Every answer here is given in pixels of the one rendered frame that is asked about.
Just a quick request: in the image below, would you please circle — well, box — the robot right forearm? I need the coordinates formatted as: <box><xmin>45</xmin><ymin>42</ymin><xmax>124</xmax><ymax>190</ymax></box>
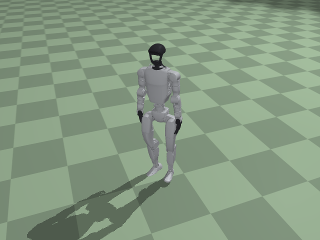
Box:
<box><xmin>136</xmin><ymin>88</ymin><xmax>145</xmax><ymax>113</ymax></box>

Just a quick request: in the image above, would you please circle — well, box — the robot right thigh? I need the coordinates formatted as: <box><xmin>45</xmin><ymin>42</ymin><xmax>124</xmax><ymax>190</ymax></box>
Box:
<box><xmin>141</xmin><ymin>111</ymin><xmax>160</xmax><ymax>149</ymax></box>

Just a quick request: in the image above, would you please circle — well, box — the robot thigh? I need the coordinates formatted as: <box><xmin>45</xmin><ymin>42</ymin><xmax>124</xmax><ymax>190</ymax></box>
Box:
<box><xmin>141</xmin><ymin>111</ymin><xmax>160</xmax><ymax>149</ymax></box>
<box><xmin>165</xmin><ymin>114</ymin><xmax>177</xmax><ymax>153</ymax></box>

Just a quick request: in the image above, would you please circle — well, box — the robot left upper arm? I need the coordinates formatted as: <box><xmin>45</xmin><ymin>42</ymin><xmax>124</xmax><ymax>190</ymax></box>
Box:
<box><xmin>167</xmin><ymin>70</ymin><xmax>181</xmax><ymax>104</ymax></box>

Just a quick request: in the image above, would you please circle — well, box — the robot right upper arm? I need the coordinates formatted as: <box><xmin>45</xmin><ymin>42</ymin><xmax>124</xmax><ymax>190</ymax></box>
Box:
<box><xmin>137</xmin><ymin>66</ymin><xmax>147</xmax><ymax>97</ymax></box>

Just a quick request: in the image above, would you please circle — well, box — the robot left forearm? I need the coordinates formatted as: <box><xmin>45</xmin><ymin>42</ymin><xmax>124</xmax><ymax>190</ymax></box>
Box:
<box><xmin>173</xmin><ymin>96</ymin><xmax>183</xmax><ymax>123</ymax></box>

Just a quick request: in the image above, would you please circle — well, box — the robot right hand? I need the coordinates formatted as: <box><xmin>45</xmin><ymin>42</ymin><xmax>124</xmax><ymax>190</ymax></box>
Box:
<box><xmin>137</xmin><ymin>110</ymin><xmax>144</xmax><ymax>123</ymax></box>

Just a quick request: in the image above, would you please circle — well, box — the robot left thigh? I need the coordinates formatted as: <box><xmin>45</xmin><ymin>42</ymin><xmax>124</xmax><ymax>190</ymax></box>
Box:
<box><xmin>165</xmin><ymin>114</ymin><xmax>177</xmax><ymax>153</ymax></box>

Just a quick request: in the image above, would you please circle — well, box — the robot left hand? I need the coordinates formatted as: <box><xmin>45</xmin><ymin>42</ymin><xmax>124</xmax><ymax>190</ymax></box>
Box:
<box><xmin>174</xmin><ymin>119</ymin><xmax>182</xmax><ymax>134</ymax></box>

